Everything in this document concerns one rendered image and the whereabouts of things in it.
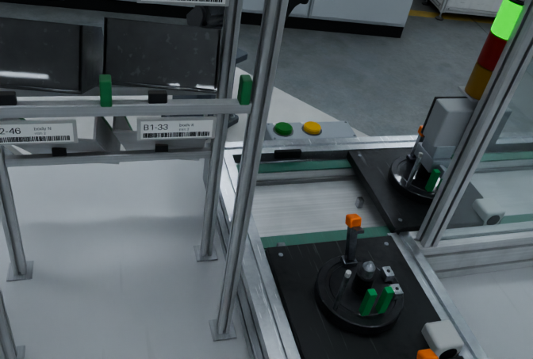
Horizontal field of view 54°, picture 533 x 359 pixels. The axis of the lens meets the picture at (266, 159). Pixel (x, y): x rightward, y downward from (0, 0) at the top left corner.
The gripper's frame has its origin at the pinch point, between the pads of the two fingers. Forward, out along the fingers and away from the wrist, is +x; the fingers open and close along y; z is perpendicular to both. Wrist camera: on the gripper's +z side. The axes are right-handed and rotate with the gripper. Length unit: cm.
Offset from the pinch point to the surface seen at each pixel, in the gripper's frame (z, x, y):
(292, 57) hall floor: -223, 124, 93
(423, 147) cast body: 18.6, 19.4, 28.2
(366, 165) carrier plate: 12.7, 28.1, 20.3
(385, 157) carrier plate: 10.4, 28.1, 26.2
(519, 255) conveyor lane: 36, 35, 47
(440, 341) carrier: 56, 26, 13
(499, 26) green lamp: 31.7, -12.2, 21.4
